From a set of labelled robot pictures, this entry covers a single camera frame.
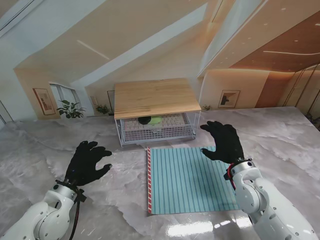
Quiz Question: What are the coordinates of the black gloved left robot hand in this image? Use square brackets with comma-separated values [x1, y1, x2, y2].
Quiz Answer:
[61, 140, 113, 187]

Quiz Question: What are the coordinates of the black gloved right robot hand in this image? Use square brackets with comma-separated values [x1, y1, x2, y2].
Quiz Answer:
[199, 120, 245, 165]

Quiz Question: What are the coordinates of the teal striped mouse pad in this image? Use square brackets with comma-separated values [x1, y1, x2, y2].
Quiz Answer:
[146, 146, 242, 215]

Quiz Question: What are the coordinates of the white wire drawer basket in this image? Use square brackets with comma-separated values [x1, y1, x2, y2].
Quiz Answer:
[119, 112, 196, 147]

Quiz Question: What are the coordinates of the black and green mouse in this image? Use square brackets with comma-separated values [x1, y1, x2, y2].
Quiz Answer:
[138, 115, 163, 126]

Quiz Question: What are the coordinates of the pink and white keyboard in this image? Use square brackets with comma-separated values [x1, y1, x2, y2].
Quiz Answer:
[124, 114, 187, 130]

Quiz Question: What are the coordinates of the right arm wrist cable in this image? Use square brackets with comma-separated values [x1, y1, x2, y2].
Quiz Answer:
[225, 162, 237, 192]

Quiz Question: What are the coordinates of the arm wrist cable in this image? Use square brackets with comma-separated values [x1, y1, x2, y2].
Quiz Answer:
[225, 162, 237, 192]
[67, 189, 87, 240]

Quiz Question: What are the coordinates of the left arm wrist cable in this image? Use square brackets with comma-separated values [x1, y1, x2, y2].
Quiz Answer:
[67, 189, 87, 240]

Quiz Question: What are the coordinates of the wooden top wire organizer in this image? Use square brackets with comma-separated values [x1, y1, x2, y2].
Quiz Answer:
[113, 77, 202, 148]

